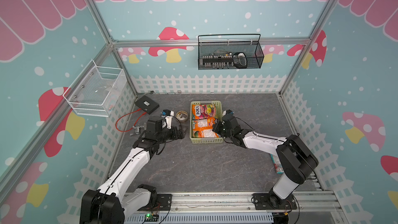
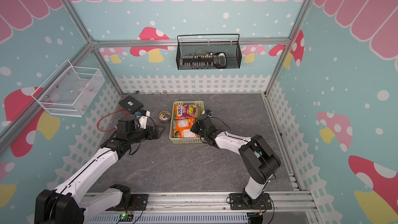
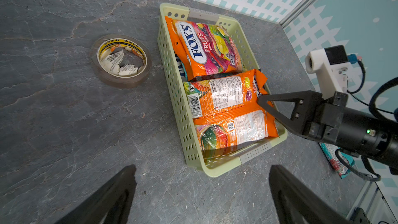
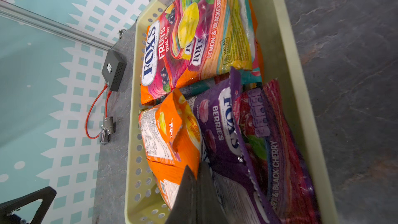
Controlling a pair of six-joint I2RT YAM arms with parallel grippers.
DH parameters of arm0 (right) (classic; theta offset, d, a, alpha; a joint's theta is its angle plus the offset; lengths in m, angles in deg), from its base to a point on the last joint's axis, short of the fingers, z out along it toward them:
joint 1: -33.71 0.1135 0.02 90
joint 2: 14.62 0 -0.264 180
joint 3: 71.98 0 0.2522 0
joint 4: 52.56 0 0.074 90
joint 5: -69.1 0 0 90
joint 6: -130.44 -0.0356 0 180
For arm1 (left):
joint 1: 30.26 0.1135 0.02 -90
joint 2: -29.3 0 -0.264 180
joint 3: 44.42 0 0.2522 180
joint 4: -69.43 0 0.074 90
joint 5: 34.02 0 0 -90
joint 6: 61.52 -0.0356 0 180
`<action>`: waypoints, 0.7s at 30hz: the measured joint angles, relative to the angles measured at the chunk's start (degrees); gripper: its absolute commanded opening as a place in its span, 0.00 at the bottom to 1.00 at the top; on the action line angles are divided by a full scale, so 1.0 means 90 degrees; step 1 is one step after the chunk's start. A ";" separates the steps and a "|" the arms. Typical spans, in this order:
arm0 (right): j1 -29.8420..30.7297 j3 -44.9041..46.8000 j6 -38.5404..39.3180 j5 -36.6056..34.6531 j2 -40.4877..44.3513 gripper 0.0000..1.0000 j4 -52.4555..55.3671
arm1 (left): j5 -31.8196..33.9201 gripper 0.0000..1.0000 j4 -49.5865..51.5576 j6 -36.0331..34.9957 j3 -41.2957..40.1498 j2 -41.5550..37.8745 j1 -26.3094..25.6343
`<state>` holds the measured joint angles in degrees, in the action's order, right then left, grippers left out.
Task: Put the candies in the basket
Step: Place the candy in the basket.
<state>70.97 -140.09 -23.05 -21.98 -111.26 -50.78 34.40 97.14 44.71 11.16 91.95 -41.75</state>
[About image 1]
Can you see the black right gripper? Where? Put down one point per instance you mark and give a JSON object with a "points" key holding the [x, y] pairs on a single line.
{"points": [[217, 125]]}

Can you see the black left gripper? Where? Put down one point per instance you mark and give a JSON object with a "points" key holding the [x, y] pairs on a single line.
{"points": [[175, 136]]}

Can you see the green plastic basket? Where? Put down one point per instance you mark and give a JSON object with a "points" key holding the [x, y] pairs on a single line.
{"points": [[218, 116]]}

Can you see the orange candy bag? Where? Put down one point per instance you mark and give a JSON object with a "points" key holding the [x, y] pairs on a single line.
{"points": [[203, 128]]}

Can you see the yellow Fox's fruits bag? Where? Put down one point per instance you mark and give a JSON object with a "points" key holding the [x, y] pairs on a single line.
{"points": [[203, 111]]}

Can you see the teal candy bag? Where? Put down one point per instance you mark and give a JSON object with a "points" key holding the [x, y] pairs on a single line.
{"points": [[277, 164]]}

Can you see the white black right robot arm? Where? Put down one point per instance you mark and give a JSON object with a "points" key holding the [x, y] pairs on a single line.
{"points": [[297, 161]]}

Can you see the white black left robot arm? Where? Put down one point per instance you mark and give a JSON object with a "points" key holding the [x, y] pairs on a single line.
{"points": [[110, 204]]}

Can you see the brown tape roll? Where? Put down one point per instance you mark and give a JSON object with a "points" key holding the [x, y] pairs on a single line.
{"points": [[182, 116]]}

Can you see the metal clamp fitting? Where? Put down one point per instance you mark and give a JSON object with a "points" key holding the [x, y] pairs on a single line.
{"points": [[138, 129]]}

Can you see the black network box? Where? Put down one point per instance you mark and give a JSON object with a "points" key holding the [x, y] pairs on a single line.
{"points": [[146, 104]]}

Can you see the green lit circuit board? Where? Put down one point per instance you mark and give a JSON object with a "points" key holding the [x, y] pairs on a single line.
{"points": [[151, 217]]}

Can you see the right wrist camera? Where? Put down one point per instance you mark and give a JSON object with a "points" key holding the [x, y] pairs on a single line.
{"points": [[227, 112]]}

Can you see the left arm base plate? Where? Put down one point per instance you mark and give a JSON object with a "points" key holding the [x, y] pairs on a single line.
{"points": [[158, 202]]}

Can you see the black wire wall basket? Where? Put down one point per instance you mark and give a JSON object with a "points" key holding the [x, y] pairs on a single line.
{"points": [[229, 51]]}

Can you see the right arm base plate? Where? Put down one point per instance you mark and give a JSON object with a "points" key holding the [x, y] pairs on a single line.
{"points": [[266, 201]]}

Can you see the white wire wall basket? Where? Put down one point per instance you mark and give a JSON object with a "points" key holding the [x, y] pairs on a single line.
{"points": [[96, 91]]}

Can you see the aluminium front rail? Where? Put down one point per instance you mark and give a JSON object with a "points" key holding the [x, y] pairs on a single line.
{"points": [[230, 202]]}

